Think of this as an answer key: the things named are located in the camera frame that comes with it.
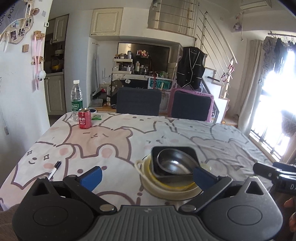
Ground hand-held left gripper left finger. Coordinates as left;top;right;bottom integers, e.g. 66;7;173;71
22;166;117;215

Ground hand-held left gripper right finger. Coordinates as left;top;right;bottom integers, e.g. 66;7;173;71
179;166;274;215

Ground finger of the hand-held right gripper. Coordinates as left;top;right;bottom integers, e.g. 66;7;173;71
253;162;281;179
273;162;296;174

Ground round steel bowl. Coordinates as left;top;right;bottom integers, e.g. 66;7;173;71
157;149;195;175

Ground wide steel tray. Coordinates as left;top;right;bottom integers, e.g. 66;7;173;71
150;146;200;184

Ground cream bowl with handles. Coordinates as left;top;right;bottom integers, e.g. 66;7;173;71
135;154;212;201

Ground person's right hand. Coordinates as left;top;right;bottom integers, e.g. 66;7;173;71
284;197;296;233

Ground black marker pen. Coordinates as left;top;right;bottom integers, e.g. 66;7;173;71
47;161;62;181

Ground printed tablecloth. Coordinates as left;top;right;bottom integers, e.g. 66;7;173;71
0;112;281;211

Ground red drink can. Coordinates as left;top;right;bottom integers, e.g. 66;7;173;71
78;108;91;129

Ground dark grey chair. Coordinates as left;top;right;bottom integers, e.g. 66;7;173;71
172;91;212;122
116;87;162;116

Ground beige curtain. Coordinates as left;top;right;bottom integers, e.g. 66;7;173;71
238;39;264;136

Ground clear water bottle green label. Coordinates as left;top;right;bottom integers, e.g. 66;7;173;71
70;80;84;122

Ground beige kitchen cabinet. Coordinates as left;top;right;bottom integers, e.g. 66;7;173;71
44;74;65;115

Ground teal sign board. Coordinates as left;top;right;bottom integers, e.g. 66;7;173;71
148;79;173;90

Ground black jacket white trim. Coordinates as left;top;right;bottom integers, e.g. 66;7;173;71
177;46;206;90

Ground hanging clothes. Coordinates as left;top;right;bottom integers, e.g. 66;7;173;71
259;35;296;86

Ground cosmetics shelf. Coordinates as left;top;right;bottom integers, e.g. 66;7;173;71
112;50;153;75

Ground air conditioner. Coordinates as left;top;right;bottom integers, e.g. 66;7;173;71
239;0;273;10

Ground pink ribbon wall ornament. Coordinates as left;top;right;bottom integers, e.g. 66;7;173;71
31;31;47;91

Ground cream wall cabinet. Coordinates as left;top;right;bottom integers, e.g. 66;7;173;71
90;8;124;37

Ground wall photo collage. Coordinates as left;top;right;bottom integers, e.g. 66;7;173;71
0;0;34;44

